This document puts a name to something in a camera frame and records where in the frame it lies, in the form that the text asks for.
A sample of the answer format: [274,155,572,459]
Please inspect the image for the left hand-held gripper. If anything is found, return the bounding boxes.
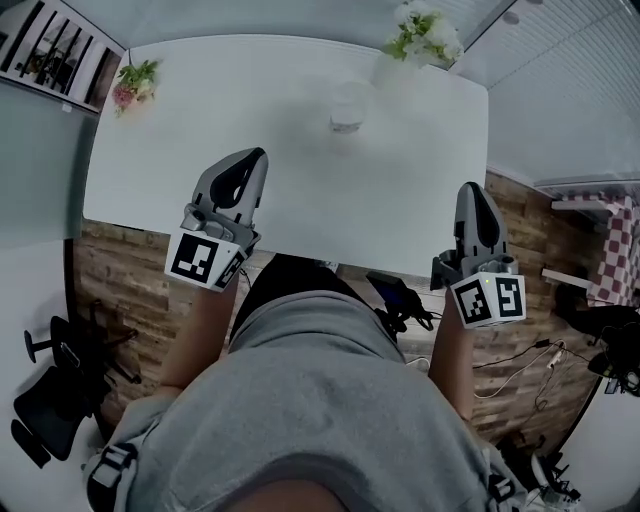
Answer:
[163,147,270,293]

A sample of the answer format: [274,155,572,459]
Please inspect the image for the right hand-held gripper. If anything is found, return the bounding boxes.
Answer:
[429,181,528,332]

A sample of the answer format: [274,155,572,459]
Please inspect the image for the person's right forearm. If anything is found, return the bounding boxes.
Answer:
[426,294,477,422]

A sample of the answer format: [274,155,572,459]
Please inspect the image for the person's left forearm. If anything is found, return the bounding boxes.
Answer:
[159,283,242,392]

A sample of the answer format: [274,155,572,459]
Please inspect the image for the white side table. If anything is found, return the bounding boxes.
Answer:
[541,183,640,292]

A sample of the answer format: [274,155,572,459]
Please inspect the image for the person's black trousers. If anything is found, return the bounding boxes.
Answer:
[229,252,375,347]

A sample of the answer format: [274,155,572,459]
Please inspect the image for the checkered tablecloth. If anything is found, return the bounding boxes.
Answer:
[586,194,640,310]

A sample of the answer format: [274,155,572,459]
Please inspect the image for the pink flower bouquet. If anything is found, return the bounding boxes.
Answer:
[111,58,162,120]

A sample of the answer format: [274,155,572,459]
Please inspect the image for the white vase with white flowers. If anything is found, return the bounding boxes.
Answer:
[371,0,467,95]

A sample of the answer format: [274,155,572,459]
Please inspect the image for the black metal rack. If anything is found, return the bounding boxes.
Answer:
[0,0,127,110]

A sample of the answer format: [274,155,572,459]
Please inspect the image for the person's grey shirt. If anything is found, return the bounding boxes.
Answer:
[81,289,532,512]

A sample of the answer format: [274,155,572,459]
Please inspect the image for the black office chair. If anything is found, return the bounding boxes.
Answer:
[9,298,145,470]

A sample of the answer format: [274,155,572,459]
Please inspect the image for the black belt device with cables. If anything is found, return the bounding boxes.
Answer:
[364,271,437,344]

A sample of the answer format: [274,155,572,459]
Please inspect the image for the white cable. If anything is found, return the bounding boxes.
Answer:
[471,348,557,402]

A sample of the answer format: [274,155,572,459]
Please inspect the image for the black harness strap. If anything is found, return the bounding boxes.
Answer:
[486,471,517,504]
[86,441,140,504]

